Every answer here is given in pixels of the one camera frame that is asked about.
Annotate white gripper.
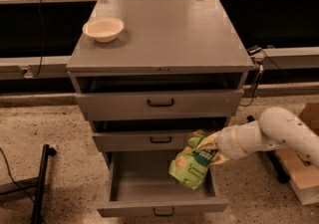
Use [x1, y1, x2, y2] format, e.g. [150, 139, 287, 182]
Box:
[196, 125, 252, 165]

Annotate green rice chip bag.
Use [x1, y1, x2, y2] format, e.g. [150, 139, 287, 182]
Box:
[168, 130, 217, 190]

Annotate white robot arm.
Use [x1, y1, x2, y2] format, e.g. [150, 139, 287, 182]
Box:
[196, 107, 319, 167]

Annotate grey top drawer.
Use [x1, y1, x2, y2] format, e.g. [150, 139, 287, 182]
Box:
[76, 90, 243, 120]

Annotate grey drawer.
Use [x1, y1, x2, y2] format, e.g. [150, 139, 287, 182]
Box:
[93, 129, 191, 152]
[76, 90, 243, 120]
[98, 150, 228, 217]

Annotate grey bottom drawer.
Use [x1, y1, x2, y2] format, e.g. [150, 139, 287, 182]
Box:
[98, 150, 228, 217]

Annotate grey metal drawer cabinet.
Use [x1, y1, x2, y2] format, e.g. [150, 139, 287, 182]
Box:
[65, 0, 255, 156]

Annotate grey middle drawer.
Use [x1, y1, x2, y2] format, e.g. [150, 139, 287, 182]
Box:
[93, 129, 191, 152]

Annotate black stand leg right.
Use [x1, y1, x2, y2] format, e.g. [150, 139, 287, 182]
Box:
[246, 114, 290, 184]

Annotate black stand leg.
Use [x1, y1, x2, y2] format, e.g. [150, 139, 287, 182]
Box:
[246, 114, 290, 184]
[31, 144, 56, 224]

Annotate brown cardboard box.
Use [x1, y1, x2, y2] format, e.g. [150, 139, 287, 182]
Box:
[276, 104, 319, 205]

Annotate white paper bowl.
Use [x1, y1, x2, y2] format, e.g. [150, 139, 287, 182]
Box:
[82, 17, 124, 43]

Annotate black stand leg left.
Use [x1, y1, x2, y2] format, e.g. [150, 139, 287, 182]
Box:
[31, 144, 56, 224]

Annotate black cable right side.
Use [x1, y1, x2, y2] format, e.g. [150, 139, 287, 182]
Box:
[239, 48, 289, 109]

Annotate wall power outlet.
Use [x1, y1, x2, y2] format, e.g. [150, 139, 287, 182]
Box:
[19, 66, 33, 79]

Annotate black cable left wall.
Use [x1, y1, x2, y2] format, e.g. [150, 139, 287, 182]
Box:
[33, 0, 55, 79]

